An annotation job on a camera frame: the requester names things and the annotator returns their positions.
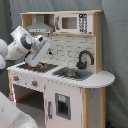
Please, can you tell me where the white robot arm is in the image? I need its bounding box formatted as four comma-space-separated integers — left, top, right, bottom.
0, 26, 51, 128

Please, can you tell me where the wooden toy kitchen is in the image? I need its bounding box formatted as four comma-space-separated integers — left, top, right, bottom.
8, 10, 115, 128

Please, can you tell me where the grey toy sink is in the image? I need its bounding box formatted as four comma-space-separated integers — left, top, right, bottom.
53, 67, 92, 81

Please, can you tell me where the black toy faucet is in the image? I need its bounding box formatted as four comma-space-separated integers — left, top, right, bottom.
76, 50, 94, 70

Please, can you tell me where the black toy stovetop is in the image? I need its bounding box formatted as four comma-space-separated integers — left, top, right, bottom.
20, 62, 56, 73

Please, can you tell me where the right red stove knob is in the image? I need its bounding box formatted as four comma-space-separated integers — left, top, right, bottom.
32, 80, 38, 87

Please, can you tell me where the red stove knob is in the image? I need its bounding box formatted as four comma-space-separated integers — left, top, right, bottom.
13, 76, 19, 81
32, 80, 38, 87

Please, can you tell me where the toy microwave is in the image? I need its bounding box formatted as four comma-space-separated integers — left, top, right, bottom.
55, 14, 92, 33

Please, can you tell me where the grey range hood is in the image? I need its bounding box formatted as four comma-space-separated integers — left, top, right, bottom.
27, 14, 54, 34

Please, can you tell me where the left red stove knob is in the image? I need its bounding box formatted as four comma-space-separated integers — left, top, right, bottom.
13, 76, 19, 81

